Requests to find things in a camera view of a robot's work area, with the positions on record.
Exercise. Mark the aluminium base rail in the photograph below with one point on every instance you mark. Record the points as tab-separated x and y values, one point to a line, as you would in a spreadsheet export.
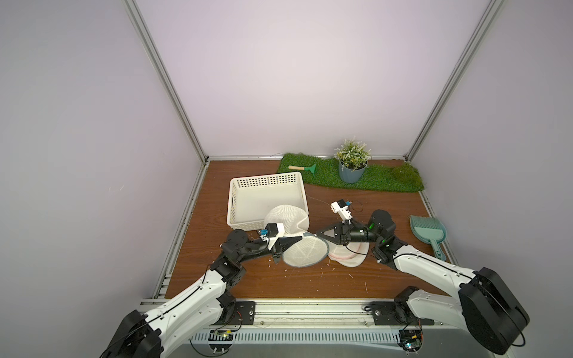
373	324

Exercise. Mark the artificial plant in teal pot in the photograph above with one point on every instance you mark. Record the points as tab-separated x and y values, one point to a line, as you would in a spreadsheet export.
353	157

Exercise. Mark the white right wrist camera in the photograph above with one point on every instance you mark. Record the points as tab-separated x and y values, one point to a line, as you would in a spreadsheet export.
341	208

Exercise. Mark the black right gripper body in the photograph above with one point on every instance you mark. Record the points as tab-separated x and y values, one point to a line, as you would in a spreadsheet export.
340	231

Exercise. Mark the green rake with wooden handle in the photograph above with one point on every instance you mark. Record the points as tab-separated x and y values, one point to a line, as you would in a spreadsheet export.
311	169

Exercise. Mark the white perforated plastic basket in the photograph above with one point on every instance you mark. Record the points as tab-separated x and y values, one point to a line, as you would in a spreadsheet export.
251	198

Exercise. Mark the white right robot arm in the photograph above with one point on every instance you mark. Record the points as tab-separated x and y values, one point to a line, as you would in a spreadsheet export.
476	301

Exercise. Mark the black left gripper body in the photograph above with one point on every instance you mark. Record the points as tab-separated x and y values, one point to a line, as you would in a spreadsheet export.
274	255

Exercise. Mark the teal plastic dustpan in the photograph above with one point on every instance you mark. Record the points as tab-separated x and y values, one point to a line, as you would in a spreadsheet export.
431	231

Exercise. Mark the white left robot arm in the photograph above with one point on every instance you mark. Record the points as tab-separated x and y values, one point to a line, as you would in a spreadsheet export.
183	295

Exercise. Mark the green artificial grass mat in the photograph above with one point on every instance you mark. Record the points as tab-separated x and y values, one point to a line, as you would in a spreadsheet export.
375	177

